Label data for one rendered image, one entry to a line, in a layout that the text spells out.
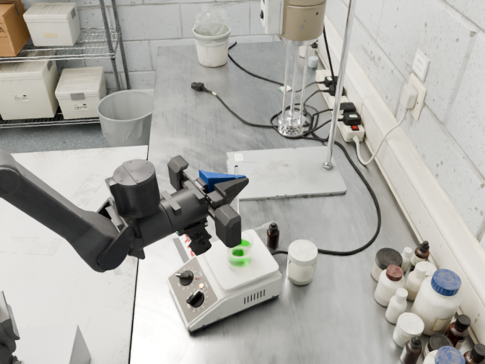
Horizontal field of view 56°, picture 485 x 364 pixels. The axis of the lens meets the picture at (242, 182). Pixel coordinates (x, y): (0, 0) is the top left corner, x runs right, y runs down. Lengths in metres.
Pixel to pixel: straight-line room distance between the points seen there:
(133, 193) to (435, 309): 0.57
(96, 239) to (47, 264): 0.46
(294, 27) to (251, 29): 2.23
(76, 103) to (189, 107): 1.56
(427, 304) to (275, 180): 0.50
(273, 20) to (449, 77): 0.39
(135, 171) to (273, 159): 0.69
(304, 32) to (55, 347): 0.74
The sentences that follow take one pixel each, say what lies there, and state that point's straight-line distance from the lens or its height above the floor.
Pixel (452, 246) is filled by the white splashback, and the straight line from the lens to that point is 1.00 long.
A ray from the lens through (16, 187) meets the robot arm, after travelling 0.57.
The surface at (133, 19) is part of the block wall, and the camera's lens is 3.18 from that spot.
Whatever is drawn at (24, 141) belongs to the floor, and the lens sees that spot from 3.23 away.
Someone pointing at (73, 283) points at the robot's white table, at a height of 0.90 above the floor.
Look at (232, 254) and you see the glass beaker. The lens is 0.84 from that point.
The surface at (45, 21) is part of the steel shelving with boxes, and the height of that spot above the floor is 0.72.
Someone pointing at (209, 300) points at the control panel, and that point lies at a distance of 0.88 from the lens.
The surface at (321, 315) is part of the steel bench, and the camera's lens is 0.94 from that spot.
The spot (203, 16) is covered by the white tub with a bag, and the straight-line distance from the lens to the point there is 1.72.
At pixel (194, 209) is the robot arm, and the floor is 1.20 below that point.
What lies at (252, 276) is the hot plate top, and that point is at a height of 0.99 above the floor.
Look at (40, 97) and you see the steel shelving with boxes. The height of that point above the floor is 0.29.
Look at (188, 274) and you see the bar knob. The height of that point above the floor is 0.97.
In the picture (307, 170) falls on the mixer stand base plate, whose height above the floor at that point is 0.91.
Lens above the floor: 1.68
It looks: 40 degrees down
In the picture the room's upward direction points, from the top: straight up
